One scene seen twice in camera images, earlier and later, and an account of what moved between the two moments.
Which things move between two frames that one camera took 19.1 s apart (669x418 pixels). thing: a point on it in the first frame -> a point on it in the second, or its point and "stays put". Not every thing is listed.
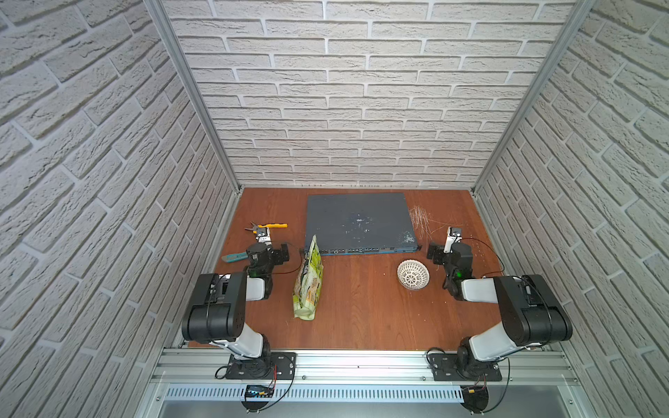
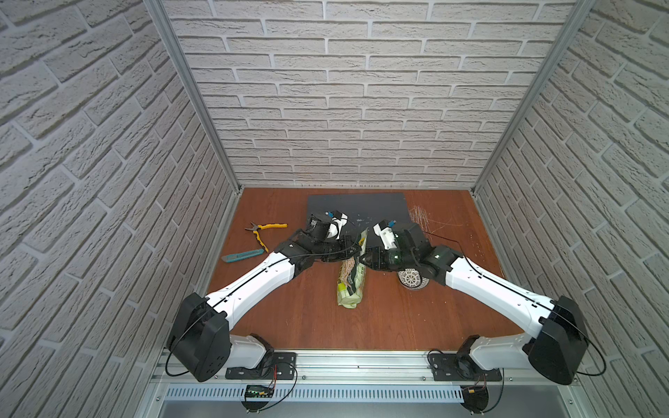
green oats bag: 308,283 -> 352,277
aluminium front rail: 517,368 stays put
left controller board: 257,391 stays put
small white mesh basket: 413,274 stays put
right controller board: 476,398 stays put
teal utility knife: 231,258 stays put
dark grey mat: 360,224 stays put
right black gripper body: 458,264 -> 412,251
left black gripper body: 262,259 -> 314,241
